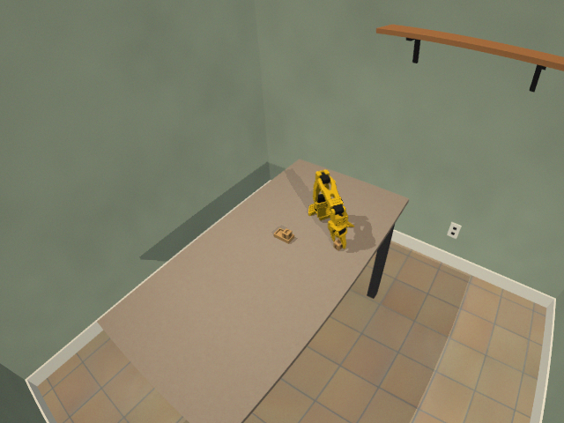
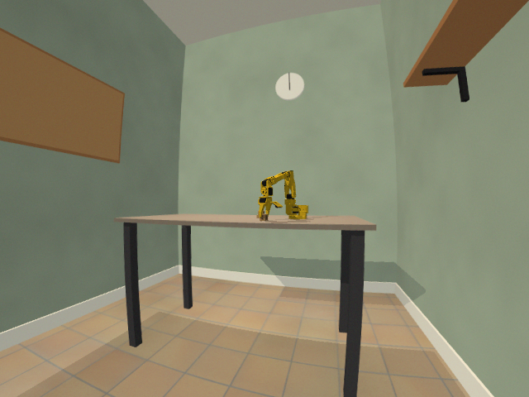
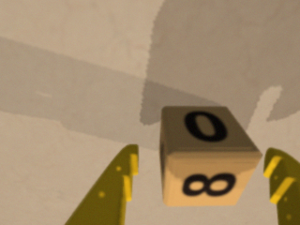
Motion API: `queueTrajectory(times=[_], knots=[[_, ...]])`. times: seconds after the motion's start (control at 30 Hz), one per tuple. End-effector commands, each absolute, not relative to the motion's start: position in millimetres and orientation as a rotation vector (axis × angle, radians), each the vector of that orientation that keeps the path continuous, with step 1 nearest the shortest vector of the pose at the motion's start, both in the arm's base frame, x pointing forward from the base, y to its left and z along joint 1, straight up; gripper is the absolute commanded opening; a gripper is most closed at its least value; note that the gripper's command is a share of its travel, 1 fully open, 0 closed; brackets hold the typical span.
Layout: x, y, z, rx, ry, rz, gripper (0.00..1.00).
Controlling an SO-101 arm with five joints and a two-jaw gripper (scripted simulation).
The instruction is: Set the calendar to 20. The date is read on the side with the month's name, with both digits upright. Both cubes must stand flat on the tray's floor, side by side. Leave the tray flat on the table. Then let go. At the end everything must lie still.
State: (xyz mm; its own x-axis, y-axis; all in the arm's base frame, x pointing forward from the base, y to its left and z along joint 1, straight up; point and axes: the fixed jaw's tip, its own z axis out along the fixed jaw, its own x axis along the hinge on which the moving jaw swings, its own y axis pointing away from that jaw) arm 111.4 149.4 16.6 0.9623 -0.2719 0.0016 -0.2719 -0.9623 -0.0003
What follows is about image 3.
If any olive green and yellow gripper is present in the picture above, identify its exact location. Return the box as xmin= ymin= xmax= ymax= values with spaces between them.
xmin=65 ymin=144 xmax=300 ymax=225

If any tan wooden number cube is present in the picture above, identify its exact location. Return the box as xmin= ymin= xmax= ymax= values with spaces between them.
xmin=159 ymin=106 xmax=263 ymax=206

